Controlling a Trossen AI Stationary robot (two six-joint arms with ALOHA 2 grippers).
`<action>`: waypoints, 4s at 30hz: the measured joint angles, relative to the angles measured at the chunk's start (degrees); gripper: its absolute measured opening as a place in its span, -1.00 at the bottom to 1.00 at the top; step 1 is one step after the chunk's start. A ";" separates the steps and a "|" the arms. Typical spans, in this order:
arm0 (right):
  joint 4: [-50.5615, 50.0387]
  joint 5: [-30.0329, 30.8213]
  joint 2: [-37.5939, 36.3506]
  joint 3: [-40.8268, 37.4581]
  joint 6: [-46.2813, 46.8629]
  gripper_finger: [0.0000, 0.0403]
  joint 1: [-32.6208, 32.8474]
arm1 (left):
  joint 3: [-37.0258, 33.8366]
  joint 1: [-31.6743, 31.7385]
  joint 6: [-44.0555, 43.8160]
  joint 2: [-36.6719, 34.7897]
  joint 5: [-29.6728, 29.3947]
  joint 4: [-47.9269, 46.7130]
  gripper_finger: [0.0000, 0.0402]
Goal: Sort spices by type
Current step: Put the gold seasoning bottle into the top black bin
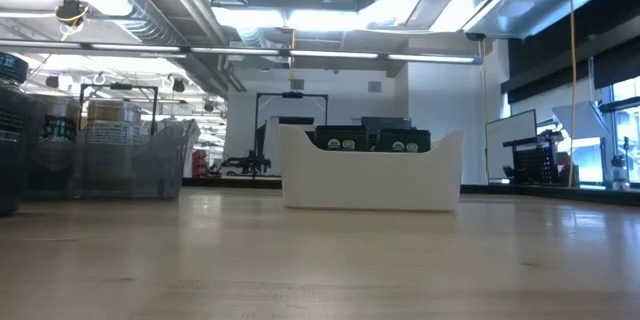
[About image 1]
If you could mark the clear bottle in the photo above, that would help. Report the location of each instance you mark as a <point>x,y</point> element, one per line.
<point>619,175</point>

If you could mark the red object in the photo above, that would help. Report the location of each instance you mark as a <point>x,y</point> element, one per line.
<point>200,162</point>

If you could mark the black crate cart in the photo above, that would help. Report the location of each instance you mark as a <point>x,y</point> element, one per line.
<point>537,162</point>

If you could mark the white plastic bin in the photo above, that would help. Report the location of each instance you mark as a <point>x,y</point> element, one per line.
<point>370,180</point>

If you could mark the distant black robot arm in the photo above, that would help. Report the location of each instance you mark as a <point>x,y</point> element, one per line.
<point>247,164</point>

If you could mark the whiteboard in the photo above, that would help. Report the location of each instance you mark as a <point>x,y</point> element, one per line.
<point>510,127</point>

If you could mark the dark grey box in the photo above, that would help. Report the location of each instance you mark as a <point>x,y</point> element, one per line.
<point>392,122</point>

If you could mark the large metal duct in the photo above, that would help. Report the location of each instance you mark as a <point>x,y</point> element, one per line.
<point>550,10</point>

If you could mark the window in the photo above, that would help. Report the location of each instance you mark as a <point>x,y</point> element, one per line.
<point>625,130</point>

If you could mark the white triangular shade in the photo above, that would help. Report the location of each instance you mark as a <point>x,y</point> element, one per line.
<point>582,120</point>

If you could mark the distant black frame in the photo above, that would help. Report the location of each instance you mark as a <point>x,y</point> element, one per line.
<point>292,94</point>
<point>120,87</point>

